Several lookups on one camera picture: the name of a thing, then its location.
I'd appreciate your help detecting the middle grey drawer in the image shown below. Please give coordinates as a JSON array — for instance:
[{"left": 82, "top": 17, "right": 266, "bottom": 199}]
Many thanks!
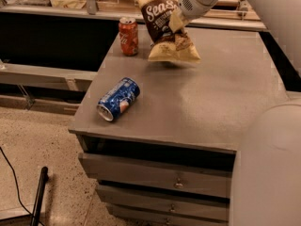
[{"left": 96, "top": 185, "right": 229, "bottom": 222}]

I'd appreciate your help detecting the red coke can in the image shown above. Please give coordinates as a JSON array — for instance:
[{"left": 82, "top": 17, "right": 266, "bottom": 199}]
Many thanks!
[{"left": 119, "top": 17, "right": 138, "bottom": 56}]

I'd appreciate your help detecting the brown multigrain chip bag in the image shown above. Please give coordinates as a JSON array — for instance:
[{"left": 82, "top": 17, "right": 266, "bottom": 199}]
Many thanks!
[{"left": 136, "top": 0, "right": 200, "bottom": 62}]

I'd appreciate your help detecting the black pole on floor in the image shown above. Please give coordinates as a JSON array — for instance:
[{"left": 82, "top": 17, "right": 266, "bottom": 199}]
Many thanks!
[{"left": 30, "top": 167, "right": 48, "bottom": 226}]

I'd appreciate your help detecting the grey drawer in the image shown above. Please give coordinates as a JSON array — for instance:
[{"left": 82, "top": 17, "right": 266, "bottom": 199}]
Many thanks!
[
  {"left": 96, "top": 185, "right": 229, "bottom": 222},
  {"left": 106, "top": 204, "right": 229, "bottom": 226},
  {"left": 78, "top": 153, "right": 231, "bottom": 198}
]

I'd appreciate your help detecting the blue pepsi can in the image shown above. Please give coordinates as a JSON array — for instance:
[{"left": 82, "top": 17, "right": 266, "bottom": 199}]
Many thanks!
[{"left": 97, "top": 77, "right": 140, "bottom": 121}]

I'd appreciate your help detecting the top grey drawer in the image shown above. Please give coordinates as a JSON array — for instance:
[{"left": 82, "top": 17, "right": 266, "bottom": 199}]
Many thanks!
[{"left": 78, "top": 153, "right": 231, "bottom": 198}]

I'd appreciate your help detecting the grey drawer cabinet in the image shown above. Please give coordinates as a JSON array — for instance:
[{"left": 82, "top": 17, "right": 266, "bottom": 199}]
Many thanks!
[{"left": 68, "top": 24, "right": 290, "bottom": 226}]

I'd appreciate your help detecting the bottom grey drawer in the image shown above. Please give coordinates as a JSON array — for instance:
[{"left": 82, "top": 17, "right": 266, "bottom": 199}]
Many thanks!
[{"left": 106, "top": 204, "right": 229, "bottom": 226}]

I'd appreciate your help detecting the black cable on floor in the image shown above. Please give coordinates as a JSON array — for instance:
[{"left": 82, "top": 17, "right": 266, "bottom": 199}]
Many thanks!
[{"left": 0, "top": 146, "right": 45, "bottom": 226}]

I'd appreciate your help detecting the grey metal shelf rail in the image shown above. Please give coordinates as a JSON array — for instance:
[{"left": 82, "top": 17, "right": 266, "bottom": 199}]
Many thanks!
[{"left": 1, "top": 0, "right": 267, "bottom": 32}]

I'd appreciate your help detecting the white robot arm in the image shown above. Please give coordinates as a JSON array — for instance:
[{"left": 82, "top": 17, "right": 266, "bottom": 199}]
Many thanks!
[{"left": 169, "top": 0, "right": 301, "bottom": 226}]

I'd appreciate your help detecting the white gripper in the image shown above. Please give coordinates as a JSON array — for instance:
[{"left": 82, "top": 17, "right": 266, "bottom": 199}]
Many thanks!
[{"left": 168, "top": 0, "right": 218, "bottom": 33}]

